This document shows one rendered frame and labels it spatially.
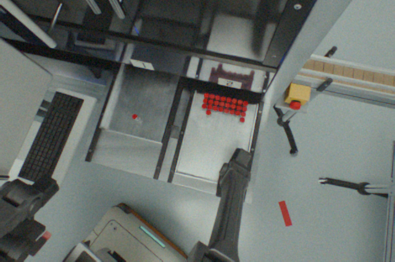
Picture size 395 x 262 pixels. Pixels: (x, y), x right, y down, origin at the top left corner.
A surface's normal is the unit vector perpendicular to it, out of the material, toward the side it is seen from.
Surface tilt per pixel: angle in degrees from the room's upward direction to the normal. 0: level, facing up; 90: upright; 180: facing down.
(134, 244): 0
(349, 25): 0
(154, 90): 0
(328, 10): 90
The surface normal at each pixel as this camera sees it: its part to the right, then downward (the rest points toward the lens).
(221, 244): 0.47, -0.81
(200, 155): -0.05, -0.25
